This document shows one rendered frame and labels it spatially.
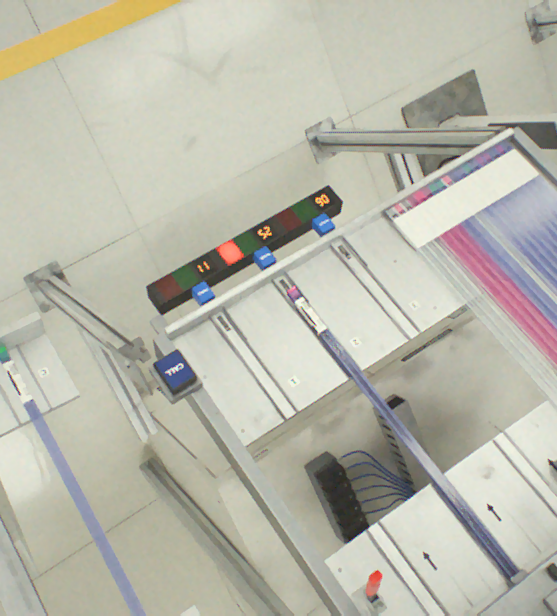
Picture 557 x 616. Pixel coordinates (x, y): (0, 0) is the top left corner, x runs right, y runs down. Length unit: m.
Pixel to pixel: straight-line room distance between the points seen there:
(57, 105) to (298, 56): 0.58
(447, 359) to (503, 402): 0.17
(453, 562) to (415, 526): 0.06
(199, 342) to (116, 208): 0.75
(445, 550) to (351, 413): 0.42
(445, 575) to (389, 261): 0.46
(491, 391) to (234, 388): 0.64
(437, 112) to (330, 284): 1.08
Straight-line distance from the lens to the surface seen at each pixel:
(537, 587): 1.12
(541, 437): 1.24
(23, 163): 1.87
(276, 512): 1.12
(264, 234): 1.32
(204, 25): 1.99
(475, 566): 1.17
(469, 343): 1.62
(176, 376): 1.15
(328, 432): 1.50
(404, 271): 1.30
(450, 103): 2.30
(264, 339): 1.22
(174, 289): 1.27
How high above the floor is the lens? 1.85
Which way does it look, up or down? 62 degrees down
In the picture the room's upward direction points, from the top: 112 degrees clockwise
